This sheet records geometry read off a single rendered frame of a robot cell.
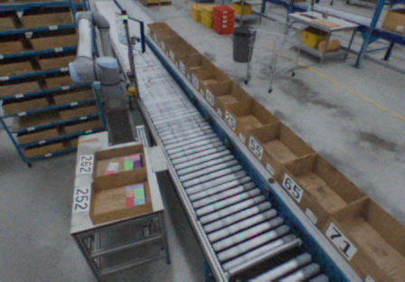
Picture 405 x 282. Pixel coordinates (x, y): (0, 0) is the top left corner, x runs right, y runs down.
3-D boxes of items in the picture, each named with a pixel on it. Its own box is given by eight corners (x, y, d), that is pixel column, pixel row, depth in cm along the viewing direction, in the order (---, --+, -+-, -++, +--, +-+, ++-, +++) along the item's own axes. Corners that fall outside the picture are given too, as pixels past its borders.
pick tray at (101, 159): (97, 160, 207) (93, 151, 201) (145, 152, 216) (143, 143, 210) (95, 187, 186) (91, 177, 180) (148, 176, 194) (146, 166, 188)
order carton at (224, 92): (204, 99, 259) (205, 84, 249) (230, 94, 268) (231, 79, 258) (222, 120, 230) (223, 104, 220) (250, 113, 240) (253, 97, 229)
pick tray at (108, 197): (94, 192, 182) (90, 182, 176) (148, 180, 191) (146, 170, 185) (92, 226, 161) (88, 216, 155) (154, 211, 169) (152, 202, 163)
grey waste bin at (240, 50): (256, 57, 584) (259, 28, 545) (249, 65, 548) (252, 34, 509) (235, 53, 601) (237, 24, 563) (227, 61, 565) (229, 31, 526)
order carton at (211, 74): (191, 83, 288) (190, 69, 277) (214, 79, 297) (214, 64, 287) (204, 99, 259) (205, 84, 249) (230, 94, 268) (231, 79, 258)
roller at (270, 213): (203, 239, 159) (204, 234, 156) (273, 211, 176) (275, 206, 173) (207, 246, 156) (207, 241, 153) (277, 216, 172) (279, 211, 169)
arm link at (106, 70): (119, 83, 197) (116, 61, 187) (96, 85, 194) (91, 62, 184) (120, 76, 209) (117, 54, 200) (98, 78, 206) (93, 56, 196)
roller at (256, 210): (200, 230, 164) (200, 226, 161) (268, 203, 181) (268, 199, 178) (202, 237, 160) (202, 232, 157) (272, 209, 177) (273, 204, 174)
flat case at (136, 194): (126, 210, 170) (126, 209, 169) (126, 188, 184) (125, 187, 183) (146, 206, 172) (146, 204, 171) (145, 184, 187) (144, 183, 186)
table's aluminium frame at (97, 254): (98, 190, 278) (80, 138, 234) (152, 178, 292) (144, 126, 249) (98, 286, 202) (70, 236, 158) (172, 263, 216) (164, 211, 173)
